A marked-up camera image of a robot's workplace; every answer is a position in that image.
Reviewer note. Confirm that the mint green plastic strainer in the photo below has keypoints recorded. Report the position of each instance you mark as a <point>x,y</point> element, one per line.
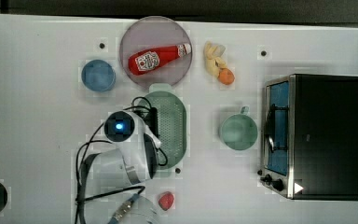
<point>171,116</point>

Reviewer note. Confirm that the blue round bowl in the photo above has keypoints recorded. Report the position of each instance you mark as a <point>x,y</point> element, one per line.
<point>98,75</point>

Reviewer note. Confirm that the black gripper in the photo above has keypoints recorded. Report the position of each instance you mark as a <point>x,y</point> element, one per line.
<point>151,120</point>

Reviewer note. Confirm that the red ketchup bottle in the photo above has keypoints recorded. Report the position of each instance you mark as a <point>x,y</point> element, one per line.
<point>149,60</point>

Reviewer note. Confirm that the black silver toaster oven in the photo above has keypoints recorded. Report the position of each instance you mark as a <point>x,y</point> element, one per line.
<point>309,137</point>

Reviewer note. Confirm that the pink green toy strawberry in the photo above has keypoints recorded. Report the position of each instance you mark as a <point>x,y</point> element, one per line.
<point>166,200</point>

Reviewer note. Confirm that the small orange toy fruit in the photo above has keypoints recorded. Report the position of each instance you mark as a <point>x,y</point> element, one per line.
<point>226,77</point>

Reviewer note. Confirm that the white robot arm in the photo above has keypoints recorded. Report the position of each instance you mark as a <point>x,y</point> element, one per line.
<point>122,160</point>

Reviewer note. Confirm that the mint green mug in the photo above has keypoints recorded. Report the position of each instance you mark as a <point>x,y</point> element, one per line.
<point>239,131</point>

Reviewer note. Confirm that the grey round plate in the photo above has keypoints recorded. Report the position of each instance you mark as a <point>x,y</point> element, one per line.
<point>152,32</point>

